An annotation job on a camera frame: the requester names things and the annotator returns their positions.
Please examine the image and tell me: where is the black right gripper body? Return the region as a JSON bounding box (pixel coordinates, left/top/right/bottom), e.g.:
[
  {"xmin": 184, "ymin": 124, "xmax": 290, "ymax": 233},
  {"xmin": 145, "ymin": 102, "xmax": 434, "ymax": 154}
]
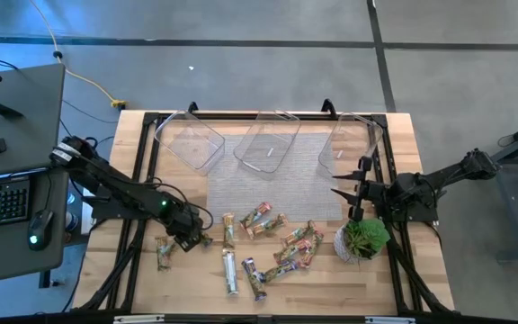
[{"xmin": 349, "ymin": 155, "xmax": 395, "ymax": 221}]

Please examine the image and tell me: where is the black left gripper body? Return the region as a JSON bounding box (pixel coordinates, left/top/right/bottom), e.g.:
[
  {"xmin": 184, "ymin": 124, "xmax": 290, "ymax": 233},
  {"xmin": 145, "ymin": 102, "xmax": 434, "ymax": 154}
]
[{"xmin": 167, "ymin": 204, "xmax": 207, "ymax": 239}]

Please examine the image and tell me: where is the red-ended granola bar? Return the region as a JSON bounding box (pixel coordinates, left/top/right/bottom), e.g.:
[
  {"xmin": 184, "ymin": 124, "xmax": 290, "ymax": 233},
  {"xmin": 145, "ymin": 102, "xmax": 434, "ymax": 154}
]
[
  {"xmin": 280, "ymin": 219, "xmax": 317, "ymax": 248},
  {"xmin": 301, "ymin": 229, "xmax": 326, "ymax": 270},
  {"xmin": 272, "ymin": 238, "xmax": 313, "ymax": 266}
]

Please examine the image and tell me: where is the purple oatmeal raisin granola bar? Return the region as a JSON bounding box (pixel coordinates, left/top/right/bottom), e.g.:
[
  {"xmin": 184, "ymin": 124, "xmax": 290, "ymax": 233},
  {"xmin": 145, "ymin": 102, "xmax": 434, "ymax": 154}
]
[{"xmin": 240, "ymin": 256, "xmax": 269, "ymax": 302}]

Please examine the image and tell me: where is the clear plastic bin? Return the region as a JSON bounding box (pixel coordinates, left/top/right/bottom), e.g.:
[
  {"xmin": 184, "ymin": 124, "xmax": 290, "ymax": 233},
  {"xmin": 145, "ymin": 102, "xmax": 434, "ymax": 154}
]
[
  {"xmin": 317, "ymin": 112, "xmax": 384, "ymax": 179},
  {"xmin": 153, "ymin": 110, "xmax": 227, "ymax": 176},
  {"xmin": 233, "ymin": 110, "xmax": 302, "ymax": 176}
]

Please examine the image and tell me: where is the potted green succulent plant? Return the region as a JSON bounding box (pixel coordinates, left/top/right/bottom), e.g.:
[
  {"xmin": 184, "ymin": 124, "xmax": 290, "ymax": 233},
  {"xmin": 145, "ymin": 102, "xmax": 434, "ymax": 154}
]
[{"xmin": 333, "ymin": 217, "xmax": 392, "ymax": 266}]

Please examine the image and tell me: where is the grey woven placemat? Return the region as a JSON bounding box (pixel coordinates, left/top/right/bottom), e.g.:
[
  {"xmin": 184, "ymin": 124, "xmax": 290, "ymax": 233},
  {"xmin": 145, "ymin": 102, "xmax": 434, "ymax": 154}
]
[{"xmin": 205, "ymin": 132, "xmax": 344, "ymax": 225}]

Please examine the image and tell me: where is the black computer mouse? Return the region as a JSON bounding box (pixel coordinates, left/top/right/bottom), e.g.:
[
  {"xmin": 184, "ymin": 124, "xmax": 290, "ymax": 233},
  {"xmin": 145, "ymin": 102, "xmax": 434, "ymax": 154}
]
[{"xmin": 27, "ymin": 209, "xmax": 56, "ymax": 252}]

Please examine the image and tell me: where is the grey desk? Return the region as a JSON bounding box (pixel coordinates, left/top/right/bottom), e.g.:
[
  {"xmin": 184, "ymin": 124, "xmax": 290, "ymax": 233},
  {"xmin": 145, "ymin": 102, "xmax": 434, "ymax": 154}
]
[{"xmin": 0, "ymin": 62, "xmax": 69, "ymax": 287}]

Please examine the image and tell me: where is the small black block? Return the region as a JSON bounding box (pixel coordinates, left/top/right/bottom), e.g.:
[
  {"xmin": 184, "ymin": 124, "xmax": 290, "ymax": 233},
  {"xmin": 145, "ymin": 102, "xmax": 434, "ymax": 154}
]
[{"xmin": 0, "ymin": 102, "xmax": 24, "ymax": 121}]

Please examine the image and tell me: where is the black aluminium table frame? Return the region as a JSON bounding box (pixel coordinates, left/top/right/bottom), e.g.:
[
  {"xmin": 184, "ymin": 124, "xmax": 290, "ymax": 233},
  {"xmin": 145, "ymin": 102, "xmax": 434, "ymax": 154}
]
[{"xmin": 72, "ymin": 110, "xmax": 456, "ymax": 316}]

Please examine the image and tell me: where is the silver edge bracket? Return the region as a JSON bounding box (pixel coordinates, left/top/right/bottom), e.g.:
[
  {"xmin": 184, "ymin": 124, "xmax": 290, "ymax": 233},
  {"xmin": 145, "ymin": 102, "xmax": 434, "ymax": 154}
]
[
  {"xmin": 365, "ymin": 316, "xmax": 416, "ymax": 324},
  {"xmin": 113, "ymin": 314, "xmax": 165, "ymax": 324}
]

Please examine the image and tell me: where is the yellow cable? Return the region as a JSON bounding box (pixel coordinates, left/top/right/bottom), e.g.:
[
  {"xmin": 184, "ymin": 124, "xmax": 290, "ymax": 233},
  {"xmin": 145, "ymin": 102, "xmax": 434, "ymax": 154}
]
[{"xmin": 28, "ymin": 0, "xmax": 129, "ymax": 112}]

